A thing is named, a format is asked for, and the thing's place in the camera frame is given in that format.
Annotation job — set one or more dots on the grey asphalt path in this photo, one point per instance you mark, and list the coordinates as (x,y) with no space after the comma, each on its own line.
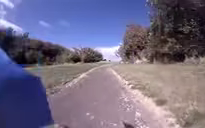
(96,100)

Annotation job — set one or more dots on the dry grass field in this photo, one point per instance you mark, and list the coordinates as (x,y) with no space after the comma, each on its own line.
(176,83)
(60,73)

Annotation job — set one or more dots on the row of trees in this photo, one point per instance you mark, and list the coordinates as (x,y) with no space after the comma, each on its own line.
(46,51)
(176,33)

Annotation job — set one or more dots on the person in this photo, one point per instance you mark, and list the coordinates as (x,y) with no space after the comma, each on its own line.
(13,96)

